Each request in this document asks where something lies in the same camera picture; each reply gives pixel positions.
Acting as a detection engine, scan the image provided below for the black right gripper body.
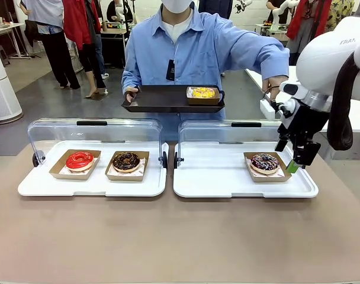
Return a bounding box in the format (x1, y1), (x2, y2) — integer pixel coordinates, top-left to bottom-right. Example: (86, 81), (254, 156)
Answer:
(278, 102), (330, 143)

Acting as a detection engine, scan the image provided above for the yellow sprinkled donut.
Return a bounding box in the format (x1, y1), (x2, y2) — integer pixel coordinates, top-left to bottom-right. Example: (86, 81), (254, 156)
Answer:
(185, 86), (222, 106)
(191, 87), (216, 99)

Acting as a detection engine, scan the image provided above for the dark serving tray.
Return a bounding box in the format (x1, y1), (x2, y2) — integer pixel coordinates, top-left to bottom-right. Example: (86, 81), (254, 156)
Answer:
(121, 85), (226, 114)

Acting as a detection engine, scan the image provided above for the person's right forearm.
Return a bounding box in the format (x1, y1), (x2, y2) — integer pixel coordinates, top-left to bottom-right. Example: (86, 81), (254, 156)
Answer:
(121, 67), (143, 89)

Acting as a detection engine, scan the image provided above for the person's left forearm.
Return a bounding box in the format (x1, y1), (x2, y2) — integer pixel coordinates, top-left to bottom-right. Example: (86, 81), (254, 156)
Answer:
(233, 32), (290, 82)

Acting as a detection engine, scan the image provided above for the purple drizzled donut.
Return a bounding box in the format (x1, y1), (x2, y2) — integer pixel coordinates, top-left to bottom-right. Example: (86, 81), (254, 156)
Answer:
(250, 153), (280, 175)

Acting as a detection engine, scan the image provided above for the dark sprinkled donut in box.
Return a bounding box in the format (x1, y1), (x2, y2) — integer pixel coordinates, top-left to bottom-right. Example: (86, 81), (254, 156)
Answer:
(243, 151), (293, 183)

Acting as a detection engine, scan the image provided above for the person in blue shirt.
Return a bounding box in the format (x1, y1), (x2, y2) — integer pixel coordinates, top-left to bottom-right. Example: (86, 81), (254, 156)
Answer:
(121, 1), (290, 142)

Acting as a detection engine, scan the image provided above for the chocolate donut in box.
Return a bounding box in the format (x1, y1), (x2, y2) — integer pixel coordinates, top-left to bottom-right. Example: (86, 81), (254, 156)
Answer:
(105, 150), (150, 182)

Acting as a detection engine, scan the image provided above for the chocolate glazed donut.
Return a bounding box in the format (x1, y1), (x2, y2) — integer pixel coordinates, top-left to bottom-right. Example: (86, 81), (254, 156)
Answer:
(112, 151), (142, 173)

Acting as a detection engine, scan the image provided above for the red glazed donut in box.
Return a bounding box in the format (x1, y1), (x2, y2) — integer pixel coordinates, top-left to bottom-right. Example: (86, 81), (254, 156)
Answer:
(49, 149), (102, 180)

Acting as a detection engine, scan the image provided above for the person's left hand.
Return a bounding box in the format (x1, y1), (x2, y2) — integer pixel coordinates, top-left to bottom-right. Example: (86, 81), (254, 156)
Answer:
(262, 76), (288, 103)

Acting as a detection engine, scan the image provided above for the person's right hand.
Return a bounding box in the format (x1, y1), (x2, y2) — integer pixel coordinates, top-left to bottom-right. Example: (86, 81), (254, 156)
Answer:
(123, 85), (141, 105)

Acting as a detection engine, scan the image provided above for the clear hinged lid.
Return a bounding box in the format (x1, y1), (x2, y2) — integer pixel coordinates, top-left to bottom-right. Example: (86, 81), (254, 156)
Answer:
(173, 120), (312, 170)
(27, 118), (169, 170)

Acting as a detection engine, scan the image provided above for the white display tray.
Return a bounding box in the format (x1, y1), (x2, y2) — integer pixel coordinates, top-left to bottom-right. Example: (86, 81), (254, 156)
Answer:
(173, 141), (319, 199)
(17, 140), (169, 198)

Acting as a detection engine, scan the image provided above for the large white table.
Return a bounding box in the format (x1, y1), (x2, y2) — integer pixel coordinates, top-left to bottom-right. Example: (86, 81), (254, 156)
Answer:
(244, 65), (360, 160)

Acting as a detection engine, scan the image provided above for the grey background work table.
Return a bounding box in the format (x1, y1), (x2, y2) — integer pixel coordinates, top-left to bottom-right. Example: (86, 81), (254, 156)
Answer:
(255, 23), (291, 44)

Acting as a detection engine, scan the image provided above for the mannequin with red coat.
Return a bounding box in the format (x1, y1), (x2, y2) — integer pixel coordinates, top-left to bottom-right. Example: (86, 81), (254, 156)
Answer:
(286, 0), (332, 64)

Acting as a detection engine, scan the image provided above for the floral patterned shirt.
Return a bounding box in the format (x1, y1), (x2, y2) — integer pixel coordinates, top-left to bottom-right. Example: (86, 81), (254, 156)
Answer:
(327, 0), (356, 30)

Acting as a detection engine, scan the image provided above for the black clip-on tag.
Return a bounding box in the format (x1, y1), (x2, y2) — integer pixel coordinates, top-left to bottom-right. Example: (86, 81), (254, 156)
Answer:
(166, 59), (176, 82)

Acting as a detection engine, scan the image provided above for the white face mask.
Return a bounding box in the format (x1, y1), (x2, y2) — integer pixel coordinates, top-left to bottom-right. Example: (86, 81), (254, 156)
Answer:
(162, 0), (193, 14)

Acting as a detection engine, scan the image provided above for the mannequin with red jacket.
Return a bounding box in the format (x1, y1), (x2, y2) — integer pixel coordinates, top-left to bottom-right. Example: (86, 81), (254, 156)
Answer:
(63, 0), (108, 99)

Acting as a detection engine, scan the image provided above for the mannequin with blue shirt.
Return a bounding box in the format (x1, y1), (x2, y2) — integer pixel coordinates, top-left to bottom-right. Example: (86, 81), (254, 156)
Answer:
(20, 0), (81, 91)

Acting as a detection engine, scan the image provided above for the white background desk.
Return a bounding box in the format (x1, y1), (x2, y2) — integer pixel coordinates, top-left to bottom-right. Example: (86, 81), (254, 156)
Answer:
(0, 22), (32, 60)

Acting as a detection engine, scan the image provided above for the dark cable sleeve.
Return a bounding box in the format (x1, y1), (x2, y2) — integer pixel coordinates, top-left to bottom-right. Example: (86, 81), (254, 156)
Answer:
(327, 51), (355, 151)

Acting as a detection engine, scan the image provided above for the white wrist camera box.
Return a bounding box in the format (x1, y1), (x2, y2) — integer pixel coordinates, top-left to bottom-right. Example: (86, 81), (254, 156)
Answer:
(259, 99), (277, 121)

